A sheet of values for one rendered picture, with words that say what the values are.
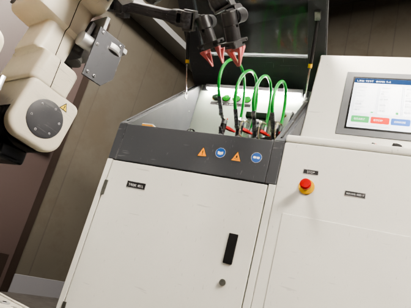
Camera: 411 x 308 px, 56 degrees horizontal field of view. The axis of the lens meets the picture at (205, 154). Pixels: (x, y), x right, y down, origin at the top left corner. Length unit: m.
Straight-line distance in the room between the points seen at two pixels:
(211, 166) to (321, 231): 0.44
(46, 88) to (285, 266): 0.87
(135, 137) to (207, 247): 0.55
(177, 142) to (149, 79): 2.27
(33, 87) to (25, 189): 1.91
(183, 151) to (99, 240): 0.46
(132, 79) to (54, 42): 2.43
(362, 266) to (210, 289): 0.47
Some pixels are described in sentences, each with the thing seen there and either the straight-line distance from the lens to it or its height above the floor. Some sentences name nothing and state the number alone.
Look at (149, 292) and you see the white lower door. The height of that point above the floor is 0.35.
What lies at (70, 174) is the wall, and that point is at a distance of 3.19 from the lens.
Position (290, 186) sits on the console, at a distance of 1.33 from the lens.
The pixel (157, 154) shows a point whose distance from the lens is 1.53.
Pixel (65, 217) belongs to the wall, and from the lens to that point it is 3.21.
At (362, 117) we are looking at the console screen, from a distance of 1.71.
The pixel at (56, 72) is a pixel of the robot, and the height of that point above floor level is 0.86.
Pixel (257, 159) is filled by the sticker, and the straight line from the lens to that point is 1.38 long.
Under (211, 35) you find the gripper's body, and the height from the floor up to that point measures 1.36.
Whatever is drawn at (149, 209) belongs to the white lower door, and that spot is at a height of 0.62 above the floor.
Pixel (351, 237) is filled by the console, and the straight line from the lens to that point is 1.28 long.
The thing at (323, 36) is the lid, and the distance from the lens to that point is 1.97.
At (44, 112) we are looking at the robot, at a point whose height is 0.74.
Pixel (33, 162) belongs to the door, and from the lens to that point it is 2.98.
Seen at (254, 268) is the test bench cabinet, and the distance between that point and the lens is 1.30.
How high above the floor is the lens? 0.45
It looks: 16 degrees up
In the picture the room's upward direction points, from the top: 15 degrees clockwise
